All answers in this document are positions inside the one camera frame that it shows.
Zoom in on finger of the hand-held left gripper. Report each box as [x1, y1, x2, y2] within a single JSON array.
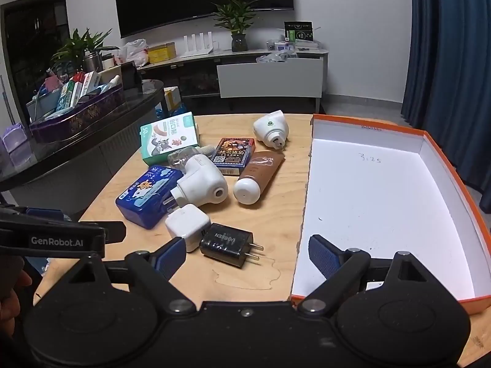
[[0, 205, 74, 224], [75, 220, 127, 244]]

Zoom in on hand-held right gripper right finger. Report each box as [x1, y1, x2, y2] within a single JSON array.
[[297, 235, 438, 315]]

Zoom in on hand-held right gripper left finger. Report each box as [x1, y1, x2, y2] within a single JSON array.
[[57, 237, 197, 315]]

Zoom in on white cube charger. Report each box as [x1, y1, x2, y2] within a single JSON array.
[[165, 204, 211, 253]]

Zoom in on blue cartoon box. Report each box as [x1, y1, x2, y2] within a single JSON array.
[[116, 167, 185, 230]]

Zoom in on black charger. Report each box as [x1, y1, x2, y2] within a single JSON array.
[[199, 223, 265, 270]]

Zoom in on orange cardboard box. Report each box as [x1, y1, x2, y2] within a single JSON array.
[[289, 114, 491, 313]]

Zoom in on white plug-in device with bottle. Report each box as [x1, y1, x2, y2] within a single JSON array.
[[163, 144, 229, 217]]

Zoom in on brown tube with white cap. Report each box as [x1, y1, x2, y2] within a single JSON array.
[[233, 150, 285, 206]]

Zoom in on green white bandage box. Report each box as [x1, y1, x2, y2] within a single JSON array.
[[139, 112, 201, 166]]

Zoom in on dark playing card box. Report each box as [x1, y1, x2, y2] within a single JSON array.
[[210, 137, 256, 177]]

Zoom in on person's left hand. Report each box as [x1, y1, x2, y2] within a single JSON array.
[[0, 255, 33, 347]]

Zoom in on black glass coffee table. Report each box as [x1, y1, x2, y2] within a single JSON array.
[[0, 80, 165, 208]]

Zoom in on purple tin box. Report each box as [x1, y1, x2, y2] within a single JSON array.
[[29, 82, 125, 142]]

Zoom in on group of medicine boxes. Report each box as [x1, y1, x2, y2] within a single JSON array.
[[33, 71, 121, 117]]

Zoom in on blue plastic bag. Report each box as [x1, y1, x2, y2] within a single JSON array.
[[155, 103, 187, 119]]

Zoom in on white yellow carton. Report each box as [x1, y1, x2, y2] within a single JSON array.
[[164, 86, 182, 112]]

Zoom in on beige box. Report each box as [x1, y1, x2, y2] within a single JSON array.
[[100, 65, 122, 85]]

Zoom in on potted plant in steel pot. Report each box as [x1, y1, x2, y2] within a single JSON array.
[[52, 28, 119, 73]]

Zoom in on tv cabinet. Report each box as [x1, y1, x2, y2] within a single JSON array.
[[136, 48, 330, 112]]

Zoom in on white plastic bag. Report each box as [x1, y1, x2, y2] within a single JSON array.
[[117, 38, 149, 66]]

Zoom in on yellow box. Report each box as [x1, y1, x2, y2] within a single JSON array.
[[148, 42, 176, 64]]

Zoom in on white router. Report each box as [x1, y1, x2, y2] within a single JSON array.
[[180, 33, 215, 59]]

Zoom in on clear plastic bag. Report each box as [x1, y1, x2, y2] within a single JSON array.
[[256, 52, 288, 64]]

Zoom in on clear plastic boxes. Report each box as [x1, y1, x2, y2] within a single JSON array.
[[266, 38, 319, 52]]

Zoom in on potted plant in dark vase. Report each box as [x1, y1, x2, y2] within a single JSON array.
[[211, 0, 265, 52]]

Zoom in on green black box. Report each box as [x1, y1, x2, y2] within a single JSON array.
[[284, 21, 315, 43]]

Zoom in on blue curtain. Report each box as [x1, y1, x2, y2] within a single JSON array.
[[401, 0, 491, 200]]

